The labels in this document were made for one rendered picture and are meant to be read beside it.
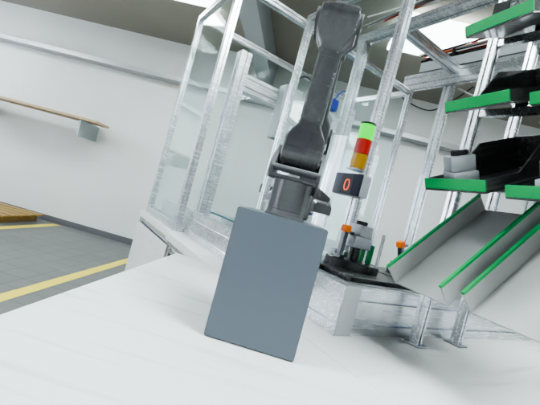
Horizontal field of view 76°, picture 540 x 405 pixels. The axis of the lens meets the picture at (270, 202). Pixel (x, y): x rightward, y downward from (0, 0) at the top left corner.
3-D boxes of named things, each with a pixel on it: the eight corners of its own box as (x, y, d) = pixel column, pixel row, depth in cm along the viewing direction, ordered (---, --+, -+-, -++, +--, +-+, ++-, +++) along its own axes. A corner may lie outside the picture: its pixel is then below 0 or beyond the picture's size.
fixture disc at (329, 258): (350, 272, 82) (353, 263, 82) (313, 256, 94) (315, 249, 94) (388, 278, 89) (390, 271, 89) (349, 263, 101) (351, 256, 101)
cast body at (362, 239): (353, 247, 88) (360, 220, 88) (341, 243, 92) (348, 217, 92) (374, 251, 93) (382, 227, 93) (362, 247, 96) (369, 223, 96)
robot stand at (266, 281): (202, 335, 52) (237, 206, 52) (222, 308, 66) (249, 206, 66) (293, 362, 51) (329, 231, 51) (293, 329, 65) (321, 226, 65)
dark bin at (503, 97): (509, 103, 59) (508, 58, 58) (445, 114, 71) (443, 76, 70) (605, 91, 69) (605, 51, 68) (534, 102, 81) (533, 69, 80)
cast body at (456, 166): (480, 186, 64) (478, 148, 63) (455, 189, 65) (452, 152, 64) (463, 181, 72) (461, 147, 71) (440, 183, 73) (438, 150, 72)
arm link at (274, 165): (317, 189, 55) (327, 150, 55) (263, 175, 56) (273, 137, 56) (317, 192, 62) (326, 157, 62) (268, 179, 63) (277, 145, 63)
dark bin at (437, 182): (484, 194, 59) (483, 150, 58) (424, 190, 71) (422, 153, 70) (584, 169, 69) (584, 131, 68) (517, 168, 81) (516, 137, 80)
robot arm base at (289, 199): (263, 212, 55) (273, 175, 55) (267, 212, 62) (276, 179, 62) (306, 223, 55) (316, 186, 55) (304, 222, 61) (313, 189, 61)
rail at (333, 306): (333, 336, 67) (348, 281, 68) (187, 236, 143) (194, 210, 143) (353, 336, 70) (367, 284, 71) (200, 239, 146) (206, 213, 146)
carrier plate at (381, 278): (349, 285, 75) (351, 276, 75) (287, 255, 95) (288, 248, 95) (415, 294, 88) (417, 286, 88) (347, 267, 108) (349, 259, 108)
